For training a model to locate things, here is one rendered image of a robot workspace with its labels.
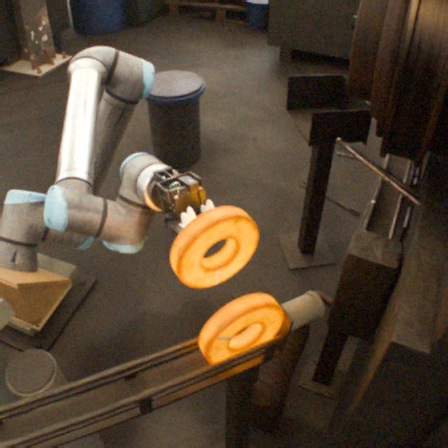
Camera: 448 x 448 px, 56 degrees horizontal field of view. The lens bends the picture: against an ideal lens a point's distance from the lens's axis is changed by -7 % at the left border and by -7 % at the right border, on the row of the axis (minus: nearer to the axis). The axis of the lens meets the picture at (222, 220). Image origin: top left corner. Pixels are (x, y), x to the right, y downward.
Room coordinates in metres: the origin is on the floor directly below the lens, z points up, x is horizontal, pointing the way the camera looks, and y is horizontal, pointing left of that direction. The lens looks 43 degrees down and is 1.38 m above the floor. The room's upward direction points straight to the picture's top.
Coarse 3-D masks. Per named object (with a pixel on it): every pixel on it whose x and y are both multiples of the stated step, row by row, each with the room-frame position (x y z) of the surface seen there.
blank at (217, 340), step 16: (240, 304) 0.44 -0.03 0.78; (256, 304) 0.44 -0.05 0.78; (272, 304) 0.45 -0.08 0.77; (208, 320) 0.43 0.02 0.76; (224, 320) 0.42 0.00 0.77; (240, 320) 0.42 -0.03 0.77; (256, 320) 0.44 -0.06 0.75; (272, 320) 0.45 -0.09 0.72; (208, 336) 0.40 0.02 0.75; (224, 336) 0.41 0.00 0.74; (240, 336) 0.45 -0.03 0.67; (256, 336) 0.44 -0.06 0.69; (272, 336) 0.45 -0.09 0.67; (208, 352) 0.39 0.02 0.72; (224, 352) 0.41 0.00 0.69
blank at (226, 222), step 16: (224, 208) 0.54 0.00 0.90; (192, 224) 0.51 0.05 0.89; (208, 224) 0.51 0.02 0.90; (224, 224) 0.52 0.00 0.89; (240, 224) 0.53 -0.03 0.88; (176, 240) 0.50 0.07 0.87; (192, 240) 0.49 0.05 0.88; (208, 240) 0.50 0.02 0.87; (240, 240) 0.53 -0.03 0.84; (256, 240) 0.55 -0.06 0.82; (176, 256) 0.49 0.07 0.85; (192, 256) 0.49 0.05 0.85; (224, 256) 0.54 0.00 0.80; (240, 256) 0.54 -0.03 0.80; (176, 272) 0.48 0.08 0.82; (192, 272) 0.49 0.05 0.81; (208, 272) 0.50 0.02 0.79; (224, 272) 0.52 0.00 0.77
